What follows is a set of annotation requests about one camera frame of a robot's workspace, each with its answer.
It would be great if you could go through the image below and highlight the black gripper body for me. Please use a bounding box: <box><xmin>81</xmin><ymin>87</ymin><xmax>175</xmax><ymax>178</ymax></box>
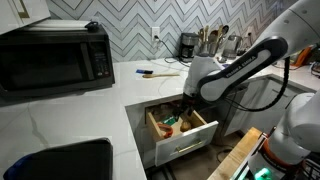
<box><xmin>180</xmin><ymin>93</ymin><xmax>202</xmax><ymax>111</ymax></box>

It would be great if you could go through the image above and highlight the wooden drawer with white front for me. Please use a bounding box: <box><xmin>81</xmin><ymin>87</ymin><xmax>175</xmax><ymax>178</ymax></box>
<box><xmin>145</xmin><ymin>105</ymin><xmax>220</xmax><ymax>167</ymax></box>

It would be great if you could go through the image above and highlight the green packet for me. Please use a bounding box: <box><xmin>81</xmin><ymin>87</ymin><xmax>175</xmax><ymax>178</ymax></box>
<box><xmin>162</xmin><ymin>115</ymin><xmax>177</xmax><ymax>127</ymax></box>

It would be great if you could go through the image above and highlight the brown toy figure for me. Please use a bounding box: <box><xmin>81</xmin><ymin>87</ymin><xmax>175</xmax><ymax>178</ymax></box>
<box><xmin>179</xmin><ymin>120</ymin><xmax>193</xmax><ymax>133</ymax></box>

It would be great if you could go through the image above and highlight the metal utensil holder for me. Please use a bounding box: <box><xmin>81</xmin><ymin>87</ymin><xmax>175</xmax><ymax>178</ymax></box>
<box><xmin>198</xmin><ymin>41</ymin><xmax>219</xmax><ymax>58</ymax></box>

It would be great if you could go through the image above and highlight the blue and black brush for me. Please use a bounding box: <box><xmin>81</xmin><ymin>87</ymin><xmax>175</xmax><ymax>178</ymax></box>
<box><xmin>135</xmin><ymin>68</ymin><xmax>154</xmax><ymax>75</ymax></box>

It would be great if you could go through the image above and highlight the black coffee maker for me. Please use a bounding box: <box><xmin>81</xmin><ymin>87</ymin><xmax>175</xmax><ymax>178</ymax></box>
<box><xmin>179</xmin><ymin>32</ymin><xmax>200</xmax><ymax>63</ymax></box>

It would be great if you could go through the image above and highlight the wooden board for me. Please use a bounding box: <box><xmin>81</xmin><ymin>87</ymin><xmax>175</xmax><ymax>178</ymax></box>
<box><xmin>207</xmin><ymin>126</ymin><xmax>264</xmax><ymax>180</ymax></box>

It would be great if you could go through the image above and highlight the glass kettle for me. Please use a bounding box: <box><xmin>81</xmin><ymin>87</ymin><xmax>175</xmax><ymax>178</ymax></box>
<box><xmin>222</xmin><ymin>34</ymin><xmax>244</xmax><ymax>60</ymax></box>

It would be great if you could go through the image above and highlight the wooden spoon utensil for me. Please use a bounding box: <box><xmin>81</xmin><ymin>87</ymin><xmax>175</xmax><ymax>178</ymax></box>
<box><xmin>203</xmin><ymin>25</ymin><xmax>211</xmax><ymax>44</ymax></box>

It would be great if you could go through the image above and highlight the dark ladle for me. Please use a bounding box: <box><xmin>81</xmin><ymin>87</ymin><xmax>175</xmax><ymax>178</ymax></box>
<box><xmin>209</xmin><ymin>29</ymin><xmax>219</xmax><ymax>45</ymax></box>

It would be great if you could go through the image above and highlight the wooden spatula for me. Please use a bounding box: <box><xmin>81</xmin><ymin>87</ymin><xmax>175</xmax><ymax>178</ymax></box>
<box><xmin>216</xmin><ymin>24</ymin><xmax>225</xmax><ymax>44</ymax></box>

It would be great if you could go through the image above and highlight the grey shaker base cabinet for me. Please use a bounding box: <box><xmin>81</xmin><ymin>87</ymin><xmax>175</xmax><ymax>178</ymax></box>
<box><xmin>222</xmin><ymin>74</ymin><xmax>316</xmax><ymax>138</ymax></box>

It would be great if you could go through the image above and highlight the orange object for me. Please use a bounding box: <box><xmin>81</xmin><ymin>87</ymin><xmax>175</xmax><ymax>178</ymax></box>
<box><xmin>293</xmin><ymin>46</ymin><xmax>313</xmax><ymax>68</ymax></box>

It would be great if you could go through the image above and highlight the small black object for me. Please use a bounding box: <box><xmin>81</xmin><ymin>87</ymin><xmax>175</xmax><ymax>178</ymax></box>
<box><xmin>84</xmin><ymin>21</ymin><xmax>100</xmax><ymax>33</ymax></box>

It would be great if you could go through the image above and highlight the black microwave oven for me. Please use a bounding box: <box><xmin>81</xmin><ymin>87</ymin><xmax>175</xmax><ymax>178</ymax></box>
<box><xmin>0</xmin><ymin>24</ymin><xmax>116</xmax><ymax>99</ymax></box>

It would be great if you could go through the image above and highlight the white flat tray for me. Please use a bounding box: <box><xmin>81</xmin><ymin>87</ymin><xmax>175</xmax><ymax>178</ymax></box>
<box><xmin>24</xmin><ymin>19</ymin><xmax>91</xmax><ymax>32</ymax></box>

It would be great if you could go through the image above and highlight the brass drawer handle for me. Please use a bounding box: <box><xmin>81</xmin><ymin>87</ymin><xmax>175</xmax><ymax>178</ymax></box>
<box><xmin>174</xmin><ymin>139</ymin><xmax>205</xmax><ymax>154</ymax></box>

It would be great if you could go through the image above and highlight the black floor cable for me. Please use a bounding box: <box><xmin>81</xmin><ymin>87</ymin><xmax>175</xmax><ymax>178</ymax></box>
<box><xmin>215</xmin><ymin>145</ymin><xmax>235</xmax><ymax>164</ymax></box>

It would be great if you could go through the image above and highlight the black power cord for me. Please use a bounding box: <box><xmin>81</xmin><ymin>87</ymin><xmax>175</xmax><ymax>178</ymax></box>
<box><xmin>154</xmin><ymin>37</ymin><xmax>184</xmax><ymax>65</ymax></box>

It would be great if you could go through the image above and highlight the white wall outlet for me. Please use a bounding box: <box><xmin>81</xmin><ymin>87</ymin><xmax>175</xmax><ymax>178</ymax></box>
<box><xmin>151</xmin><ymin>26</ymin><xmax>161</xmax><ymax>43</ymax></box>

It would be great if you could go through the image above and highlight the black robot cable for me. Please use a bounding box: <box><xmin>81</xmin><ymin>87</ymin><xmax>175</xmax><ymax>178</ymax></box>
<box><xmin>223</xmin><ymin>56</ymin><xmax>291</xmax><ymax>113</ymax></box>

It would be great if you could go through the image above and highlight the white wall cabinet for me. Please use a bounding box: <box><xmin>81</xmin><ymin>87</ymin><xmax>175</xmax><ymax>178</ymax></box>
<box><xmin>0</xmin><ymin>0</ymin><xmax>51</xmax><ymax>36</ymax></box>

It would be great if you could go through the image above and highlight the gold cabinet handle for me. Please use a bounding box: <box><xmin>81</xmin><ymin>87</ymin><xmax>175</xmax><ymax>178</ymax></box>
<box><xmin>13</xmin><ymin>0</ymin><xmax>31</xmax><ymax>19</ymax></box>

